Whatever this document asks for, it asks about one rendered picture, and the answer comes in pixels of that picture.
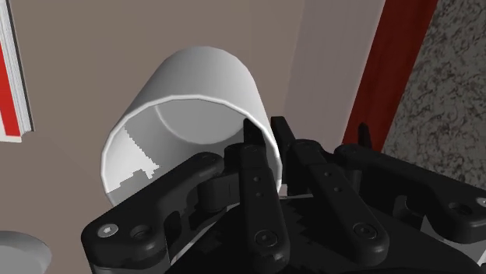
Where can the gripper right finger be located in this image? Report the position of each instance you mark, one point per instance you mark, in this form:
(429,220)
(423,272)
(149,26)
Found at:
(334,193)

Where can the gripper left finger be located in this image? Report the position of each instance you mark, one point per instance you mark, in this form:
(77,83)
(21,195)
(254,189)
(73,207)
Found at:
(262,197)

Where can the white cup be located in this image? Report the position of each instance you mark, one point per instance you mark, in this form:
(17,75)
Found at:
(205,79)

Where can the brown table with red edge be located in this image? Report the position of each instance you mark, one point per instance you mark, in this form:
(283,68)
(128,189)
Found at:
(83,68)

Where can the white round object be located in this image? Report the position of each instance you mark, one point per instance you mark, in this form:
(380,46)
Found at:
(21,254)

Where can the red and white book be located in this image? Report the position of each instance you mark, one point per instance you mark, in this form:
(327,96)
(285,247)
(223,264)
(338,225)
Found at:
(9,95)

